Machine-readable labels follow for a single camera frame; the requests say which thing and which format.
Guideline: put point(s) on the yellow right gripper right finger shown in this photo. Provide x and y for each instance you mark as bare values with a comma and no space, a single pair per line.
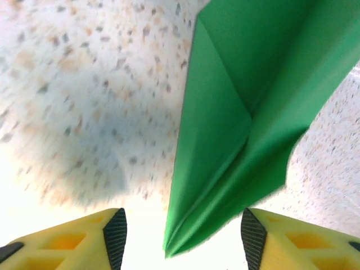
281,225

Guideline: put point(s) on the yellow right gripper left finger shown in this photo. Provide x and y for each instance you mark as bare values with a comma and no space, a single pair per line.
56,253

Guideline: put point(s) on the green paper sheet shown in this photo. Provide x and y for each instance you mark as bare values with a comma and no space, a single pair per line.
225,140

